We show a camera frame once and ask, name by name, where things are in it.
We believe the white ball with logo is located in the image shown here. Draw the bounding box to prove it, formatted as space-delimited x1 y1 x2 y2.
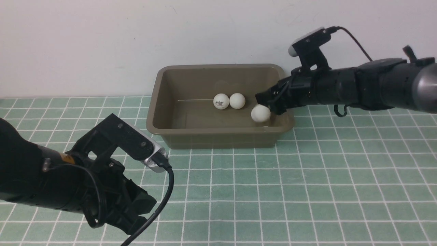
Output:
213 93 230 110

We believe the plain white ball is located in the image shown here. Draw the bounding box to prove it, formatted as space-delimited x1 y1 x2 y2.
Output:
229 93 246 110
250 104 271 123

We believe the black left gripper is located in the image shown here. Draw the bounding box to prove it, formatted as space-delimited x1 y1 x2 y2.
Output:
68 156 157 235

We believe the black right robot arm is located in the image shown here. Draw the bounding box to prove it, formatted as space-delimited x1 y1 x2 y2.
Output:
255 57 437 115

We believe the olive plastic bin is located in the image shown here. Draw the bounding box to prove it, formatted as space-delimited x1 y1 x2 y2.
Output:
146 64 295 149

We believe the plain white ball front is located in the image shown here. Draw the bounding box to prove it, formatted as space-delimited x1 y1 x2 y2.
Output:
229 93 246 110

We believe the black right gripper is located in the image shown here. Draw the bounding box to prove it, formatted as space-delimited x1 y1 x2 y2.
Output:
255 68 321 115

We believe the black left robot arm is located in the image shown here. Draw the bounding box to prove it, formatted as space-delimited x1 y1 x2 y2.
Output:
0 114 157 235

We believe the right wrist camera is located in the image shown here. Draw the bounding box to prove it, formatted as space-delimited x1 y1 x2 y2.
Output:
288 27 331 72

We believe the black right camera cable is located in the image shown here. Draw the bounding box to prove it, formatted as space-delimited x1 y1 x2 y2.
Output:
326 26 374 63

